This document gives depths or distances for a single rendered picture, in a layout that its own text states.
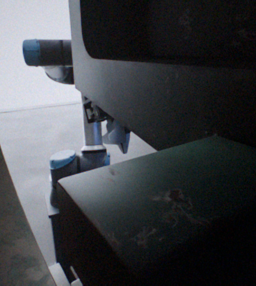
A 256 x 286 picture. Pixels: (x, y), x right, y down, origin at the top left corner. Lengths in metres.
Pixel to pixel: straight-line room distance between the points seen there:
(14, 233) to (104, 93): 0.17
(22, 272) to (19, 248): 0.03
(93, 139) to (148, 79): 0.90
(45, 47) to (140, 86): 0.56
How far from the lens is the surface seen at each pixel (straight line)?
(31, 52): 0.76
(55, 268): 0.66
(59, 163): 1.08
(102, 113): 0.59
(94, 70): 0.29
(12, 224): 0.31
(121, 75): 0.24
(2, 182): 0.36
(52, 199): 1.18
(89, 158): 1.09
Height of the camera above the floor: 1.11
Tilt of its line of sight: 21 degrees down
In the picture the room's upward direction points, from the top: straight up
